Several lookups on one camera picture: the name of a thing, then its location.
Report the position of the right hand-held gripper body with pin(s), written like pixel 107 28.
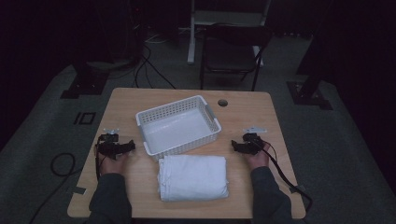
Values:
pixel 252 143

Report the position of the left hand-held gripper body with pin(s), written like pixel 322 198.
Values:
pixel 107 146

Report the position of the white plastic basket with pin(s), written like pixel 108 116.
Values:
pixel 177 127

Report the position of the white cloth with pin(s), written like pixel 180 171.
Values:
pixel 193 177

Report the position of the person's left hand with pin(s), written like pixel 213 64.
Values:
pixel 113 165

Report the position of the person's right hand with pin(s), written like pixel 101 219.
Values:
pixel 259 160

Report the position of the grey tape piece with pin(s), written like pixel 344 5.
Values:
pixel 79 190
pixel 300 188

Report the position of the grey round stand base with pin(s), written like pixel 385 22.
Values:
pixel 107 64

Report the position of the black folding chair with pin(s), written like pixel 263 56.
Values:
pixel 230 56

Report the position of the black stand with base plate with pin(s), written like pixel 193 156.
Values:
pixel 85 84
pixel 308 93

